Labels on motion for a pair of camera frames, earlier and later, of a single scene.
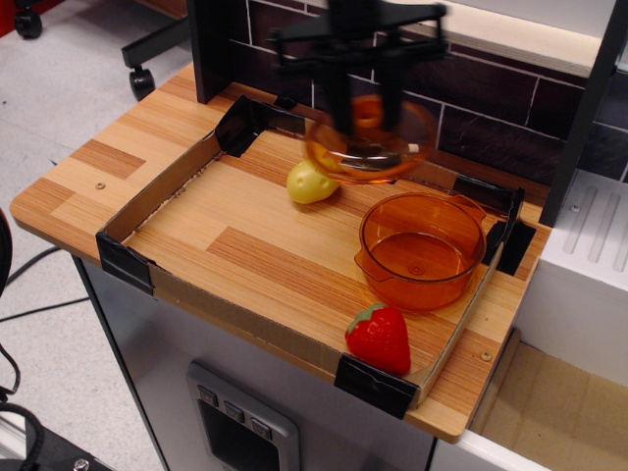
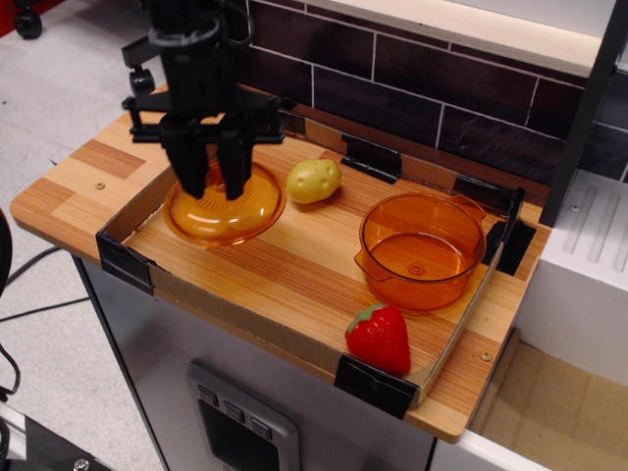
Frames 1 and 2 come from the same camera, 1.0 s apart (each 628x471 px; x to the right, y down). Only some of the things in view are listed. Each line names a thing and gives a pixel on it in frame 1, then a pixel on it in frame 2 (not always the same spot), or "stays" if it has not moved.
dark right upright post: x=573 y=145 stays
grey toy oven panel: x=239 y=429 stays
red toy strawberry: x=379 y=336 stays
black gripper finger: x=392 y=84 -> x=235 y=152
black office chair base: x=142 y=80 stays
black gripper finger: x=333 y=95 -> x=188 y=149
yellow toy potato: x=307 y=185 stays
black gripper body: x=378 y=37 -> x=197 y=78
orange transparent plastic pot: x=424 y=250 stays
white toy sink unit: x=575 y=302 stays
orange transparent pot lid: x=370 y=138 -> x=214 y=220
